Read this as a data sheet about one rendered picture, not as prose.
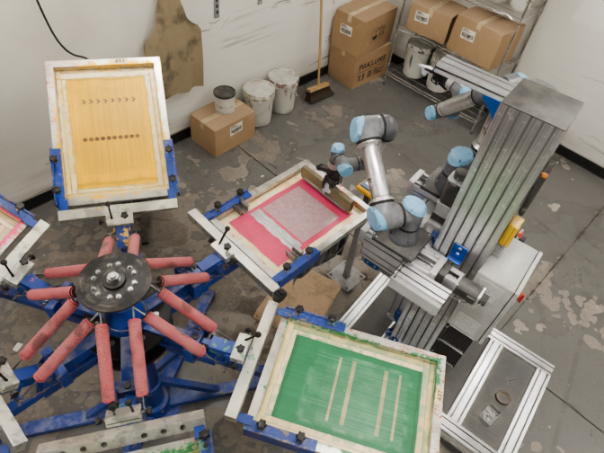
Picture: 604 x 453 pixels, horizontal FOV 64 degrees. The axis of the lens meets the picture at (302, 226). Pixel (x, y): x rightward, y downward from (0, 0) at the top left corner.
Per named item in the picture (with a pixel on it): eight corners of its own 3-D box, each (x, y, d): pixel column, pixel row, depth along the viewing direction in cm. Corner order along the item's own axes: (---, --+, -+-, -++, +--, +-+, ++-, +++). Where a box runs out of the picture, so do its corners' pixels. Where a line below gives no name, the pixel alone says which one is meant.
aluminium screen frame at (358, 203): (305, 164, 310) (306, 159, 308) (374, 215, 286) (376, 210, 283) (206, 221, 270) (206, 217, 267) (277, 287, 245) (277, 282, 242)
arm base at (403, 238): (423, 235, 237) (430, 221, 229) (408, 253, 228) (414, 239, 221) (397, 219, 242) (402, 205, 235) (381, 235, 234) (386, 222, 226)
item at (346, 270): (344, 260, 383) (368, 169, 312) (365, 277, 374) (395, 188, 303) (325, 274, 371) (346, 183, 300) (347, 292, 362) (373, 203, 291)
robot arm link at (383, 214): (408, 226, 215) (383, 109, 221) (378, 231, 211) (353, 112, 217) (397, 229, 227) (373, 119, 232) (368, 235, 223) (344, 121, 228)
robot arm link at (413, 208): (425, 229, 226) (433, 209, 216) (399, 234, 222) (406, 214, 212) (413, 210, 233) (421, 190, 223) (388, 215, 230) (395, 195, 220)
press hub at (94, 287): (164, 362, 312) (128, 223, 212) (201, 406, 295) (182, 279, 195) (109, 403, 292) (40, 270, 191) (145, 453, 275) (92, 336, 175)
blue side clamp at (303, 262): (313, 253, 263) (314, 245, 258) (319, 259, 261) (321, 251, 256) (271, 283, 248) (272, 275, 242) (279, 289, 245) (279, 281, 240)
